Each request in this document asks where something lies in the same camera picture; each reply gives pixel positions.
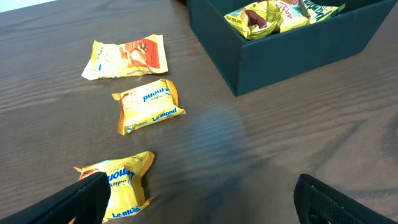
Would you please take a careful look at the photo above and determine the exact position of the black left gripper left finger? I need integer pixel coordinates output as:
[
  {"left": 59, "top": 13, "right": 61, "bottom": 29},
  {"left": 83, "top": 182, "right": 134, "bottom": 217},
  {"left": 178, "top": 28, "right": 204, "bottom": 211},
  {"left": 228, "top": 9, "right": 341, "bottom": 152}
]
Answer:
[{"left": 1, "top": 172, "right": 111, "bottom": 224}]

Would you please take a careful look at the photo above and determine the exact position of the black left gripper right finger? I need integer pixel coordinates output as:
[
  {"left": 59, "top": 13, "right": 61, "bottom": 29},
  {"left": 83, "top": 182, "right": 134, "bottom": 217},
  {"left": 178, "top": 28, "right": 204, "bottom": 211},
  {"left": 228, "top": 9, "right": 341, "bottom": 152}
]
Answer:
[{"left": 294, "top": 174, "right": 397, "bottom": 224}]

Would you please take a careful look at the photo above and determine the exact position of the yellow biscuit snack packet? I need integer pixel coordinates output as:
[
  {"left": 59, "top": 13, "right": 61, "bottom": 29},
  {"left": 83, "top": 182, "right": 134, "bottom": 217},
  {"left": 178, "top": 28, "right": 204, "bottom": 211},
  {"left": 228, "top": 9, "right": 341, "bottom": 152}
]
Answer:
[{"left": 112, "top": 78, "right": 186, "bottom": 136}]

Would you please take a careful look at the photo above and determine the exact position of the yellow orange snack packet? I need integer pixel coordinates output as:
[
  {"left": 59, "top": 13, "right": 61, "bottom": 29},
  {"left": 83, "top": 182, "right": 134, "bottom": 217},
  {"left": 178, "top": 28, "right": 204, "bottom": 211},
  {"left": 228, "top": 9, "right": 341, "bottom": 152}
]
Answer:
[{"left": 81, "top": 34, "right": 168, "bottom": 80}]

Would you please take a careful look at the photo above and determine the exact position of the green yellow snack packet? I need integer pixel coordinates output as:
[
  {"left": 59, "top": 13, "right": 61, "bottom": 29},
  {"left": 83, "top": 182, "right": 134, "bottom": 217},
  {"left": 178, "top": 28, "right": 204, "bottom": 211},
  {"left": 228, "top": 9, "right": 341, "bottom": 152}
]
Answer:
[{"left": 300, "top": 0, "right": 346, "bottom": 24}]

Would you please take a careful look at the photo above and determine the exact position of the yellow chocolate wafer packet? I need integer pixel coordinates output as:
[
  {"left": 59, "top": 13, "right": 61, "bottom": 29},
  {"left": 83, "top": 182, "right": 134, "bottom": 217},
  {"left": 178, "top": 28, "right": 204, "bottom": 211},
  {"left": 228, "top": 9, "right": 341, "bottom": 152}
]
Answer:
[{"left": 224, "top": 0, "right": 308, "bottom": 40}]

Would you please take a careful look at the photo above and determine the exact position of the dark green open box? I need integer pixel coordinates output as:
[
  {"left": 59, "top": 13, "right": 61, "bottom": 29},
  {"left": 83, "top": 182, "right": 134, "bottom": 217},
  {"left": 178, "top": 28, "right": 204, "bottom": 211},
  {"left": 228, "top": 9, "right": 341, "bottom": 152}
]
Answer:
[{"left": 187, "top": 0, "right": 397, "bottom": 96}]

